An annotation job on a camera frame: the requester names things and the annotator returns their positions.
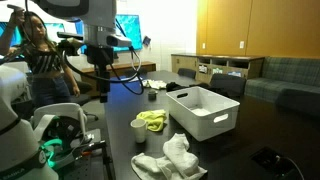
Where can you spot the person in striped top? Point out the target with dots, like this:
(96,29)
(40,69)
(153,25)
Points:
(43,63)

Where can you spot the blue wall display screen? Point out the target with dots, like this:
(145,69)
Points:
(130,31)

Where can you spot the black cloth bundle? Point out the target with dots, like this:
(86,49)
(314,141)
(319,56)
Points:
(175,86)

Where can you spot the white wall outlet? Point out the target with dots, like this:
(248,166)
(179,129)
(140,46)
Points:
(203,45)
(241,44)

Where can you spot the crumpled white cloth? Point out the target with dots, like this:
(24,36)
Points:
(155,84)

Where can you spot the white ceramic mug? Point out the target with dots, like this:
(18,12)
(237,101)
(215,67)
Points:
(139,130)

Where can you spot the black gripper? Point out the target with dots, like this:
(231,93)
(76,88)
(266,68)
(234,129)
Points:
(101,56)

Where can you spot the yellow towel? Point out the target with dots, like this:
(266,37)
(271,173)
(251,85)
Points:
(153,118)

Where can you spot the black office chair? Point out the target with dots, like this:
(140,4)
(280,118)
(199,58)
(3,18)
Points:
(186,73)
(228,83)
(81,93)

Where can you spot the wooden sideboard with shelves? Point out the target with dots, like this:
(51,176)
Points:
(190,61)

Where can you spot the white towel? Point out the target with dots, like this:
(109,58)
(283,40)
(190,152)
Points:
(180,156)

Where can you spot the wrist mounted camera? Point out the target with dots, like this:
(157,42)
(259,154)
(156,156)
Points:
(118,40)

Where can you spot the wooden low TV cabinet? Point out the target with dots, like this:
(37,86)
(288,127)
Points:
(133,66)

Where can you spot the black camera on stand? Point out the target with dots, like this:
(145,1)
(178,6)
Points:
(68,35)

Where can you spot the grey plaid sofa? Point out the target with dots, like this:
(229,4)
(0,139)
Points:
(283,80)

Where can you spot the white plastic basket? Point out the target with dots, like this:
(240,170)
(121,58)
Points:
(200,113)

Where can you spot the black mounting platform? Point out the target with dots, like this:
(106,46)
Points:
(96,156)

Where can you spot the grey tape roll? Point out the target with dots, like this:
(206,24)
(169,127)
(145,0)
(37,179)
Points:
(152,95)

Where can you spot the table power outlet box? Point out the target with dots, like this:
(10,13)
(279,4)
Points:
(270,161)

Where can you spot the dark wall control panel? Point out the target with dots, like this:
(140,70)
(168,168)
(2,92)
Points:
(146,40)

